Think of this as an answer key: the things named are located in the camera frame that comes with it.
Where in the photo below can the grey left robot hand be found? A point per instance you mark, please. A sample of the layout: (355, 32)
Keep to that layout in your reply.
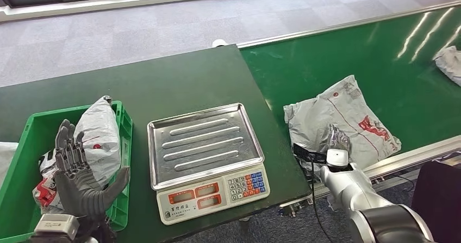
(77, 191)

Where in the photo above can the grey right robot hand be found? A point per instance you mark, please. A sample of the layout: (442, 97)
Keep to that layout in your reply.
(338, 138)

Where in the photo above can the grey parcel bag red print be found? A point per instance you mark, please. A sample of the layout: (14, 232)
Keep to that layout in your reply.
(335, 108)

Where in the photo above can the grey parcel bag black print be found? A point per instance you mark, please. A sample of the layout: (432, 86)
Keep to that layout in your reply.
(101, 140)

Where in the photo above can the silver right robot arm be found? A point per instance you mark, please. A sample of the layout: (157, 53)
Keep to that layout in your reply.
(360, 198)

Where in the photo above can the green conveyor belt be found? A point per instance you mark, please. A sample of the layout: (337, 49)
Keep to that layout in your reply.
(324, 65)

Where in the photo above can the plain grey parcel bag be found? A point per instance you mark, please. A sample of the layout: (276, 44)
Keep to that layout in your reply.
(450, 65)

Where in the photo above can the green plastic crate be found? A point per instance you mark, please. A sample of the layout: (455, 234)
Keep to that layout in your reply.
(39, 133)

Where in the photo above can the white plastic bag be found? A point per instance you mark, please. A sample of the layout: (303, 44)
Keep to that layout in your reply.
(6, 158)

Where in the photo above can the person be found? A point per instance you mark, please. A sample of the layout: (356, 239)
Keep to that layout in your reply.
(439, 198)

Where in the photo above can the white scale with steel tray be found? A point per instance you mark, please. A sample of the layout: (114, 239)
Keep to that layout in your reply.
(201, 144)

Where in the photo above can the dark green table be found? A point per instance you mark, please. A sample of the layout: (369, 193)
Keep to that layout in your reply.
(162, 79)

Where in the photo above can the small white round cap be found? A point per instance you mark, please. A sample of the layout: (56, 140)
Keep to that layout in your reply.
(220, 43)

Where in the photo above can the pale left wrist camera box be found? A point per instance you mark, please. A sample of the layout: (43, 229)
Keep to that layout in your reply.
(55, 227)

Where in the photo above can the metal conveyor bracket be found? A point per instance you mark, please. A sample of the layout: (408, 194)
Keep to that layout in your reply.
(293, 208)

